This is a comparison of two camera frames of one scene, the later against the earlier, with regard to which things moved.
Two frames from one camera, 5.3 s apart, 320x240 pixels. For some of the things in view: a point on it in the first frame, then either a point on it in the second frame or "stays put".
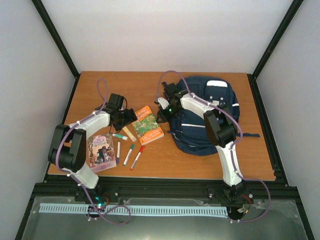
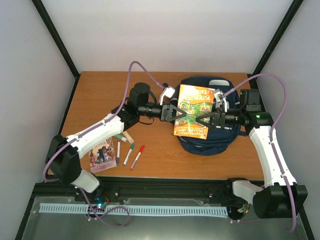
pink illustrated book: [101, 152] stays put
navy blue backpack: [189, 131] stays put
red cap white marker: [137, 157] stays put
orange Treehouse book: [147, 129] to [196, 102]
